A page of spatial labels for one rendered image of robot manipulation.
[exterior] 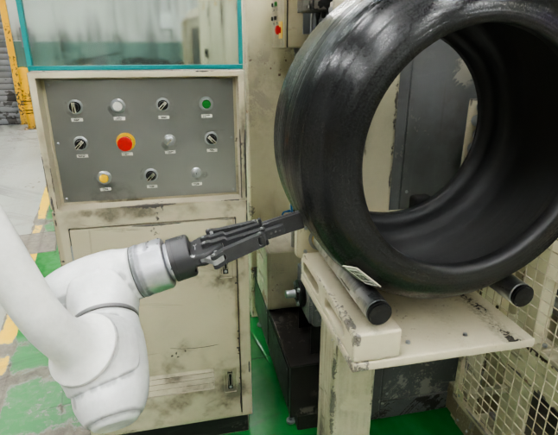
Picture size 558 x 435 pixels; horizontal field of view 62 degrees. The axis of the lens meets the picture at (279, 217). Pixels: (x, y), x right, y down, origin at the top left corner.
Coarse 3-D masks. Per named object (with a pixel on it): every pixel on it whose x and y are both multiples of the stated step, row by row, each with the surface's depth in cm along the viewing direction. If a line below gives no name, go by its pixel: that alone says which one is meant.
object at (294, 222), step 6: (288, 216) 81; (294, 216) 81; (300, 216) 82; (270, 222) 81; (276, 222) 81; (282, 222) 81; (288, 222) 82; (294, 222) 82; (300, 222) 82; (288, 228) 82; (294, 228) 82; (300, 228) 82; (282, 234) 82
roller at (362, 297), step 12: (324, 252) 102; (336, 264) 95; (348, 276) 89; (348, 288) 88; (360, 288) 84; (372, 288) 84; (360, 300) 83; (372, 300) 80; (384, 300) 80; (372, 312) 79; (384, 312) 80
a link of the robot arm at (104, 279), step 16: (96, 256) 76; (112, 256) 76; (128, 256) 76; (64, 272) 75; (80, 272) 74; (96, 272) 74; (112, 272) 74; (128, 272) 75; (64, 288) 73; (80, 288) 72; (96, 288) 72; (112, 288) 73; (128, 288) 74; (64, 304) 73; (80, 304) 71; (96, 304) 71; (112, 304) 71; (128, 304) 73
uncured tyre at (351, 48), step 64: (384, 0) 66; (448, 0) 64; (512, 0) 66; (320, 64) 69; (384, 64) 65; (512, 64) 95; (320, 128) 68; (512, 128) 100; (320, 192) 71; (448, 192) 105; (512, 192) 99; (384, 256) 75; (448, 256) 97; (512, 256) 81
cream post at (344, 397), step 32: (384, 96) 105; (384, 128) 108; (384, 160) 111; (384, 192) 114; (320, 320) 136; (320, 352) 140; (320, 384) 142; (352, 384) 132; (320, 416) 145; (352, 416) 136
